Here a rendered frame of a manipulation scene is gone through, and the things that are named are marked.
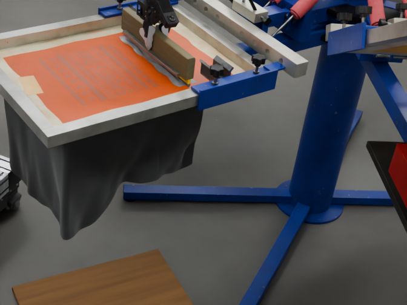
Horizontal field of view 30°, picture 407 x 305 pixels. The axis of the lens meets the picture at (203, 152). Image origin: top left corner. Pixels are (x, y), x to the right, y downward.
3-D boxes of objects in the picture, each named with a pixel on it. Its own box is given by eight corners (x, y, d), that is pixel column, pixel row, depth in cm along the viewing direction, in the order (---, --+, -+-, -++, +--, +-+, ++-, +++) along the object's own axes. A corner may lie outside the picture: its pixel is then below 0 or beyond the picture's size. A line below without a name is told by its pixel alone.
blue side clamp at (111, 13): (105, 32, 260) (105, 13, 256) (97, 25, 263) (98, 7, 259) (177, 17, 276) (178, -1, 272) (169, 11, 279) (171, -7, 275)
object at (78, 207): (71, 240, 234) (72, 126, 210) (65, 233, 236) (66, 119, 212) (192, 196, 258) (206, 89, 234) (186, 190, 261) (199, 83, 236)
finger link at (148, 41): (141, 43, 246) (147, 17, 241) (151, 51, 242) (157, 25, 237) (133, 44, 244) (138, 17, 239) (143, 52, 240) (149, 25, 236)
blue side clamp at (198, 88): (198, 111, 225) (200, 91, 221) (188, 103, 228) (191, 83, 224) (275, 89, 241) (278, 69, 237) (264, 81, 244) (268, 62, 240)
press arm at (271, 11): (245, 32, 260) (247, 19, 257) (234, 25, 263) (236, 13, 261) (283, 24, 269) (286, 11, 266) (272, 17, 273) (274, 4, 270)
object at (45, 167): (64, 244, 233) (65, 128, 209) (3, 166, 261) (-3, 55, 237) (73, 241, 235) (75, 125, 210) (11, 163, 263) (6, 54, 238)
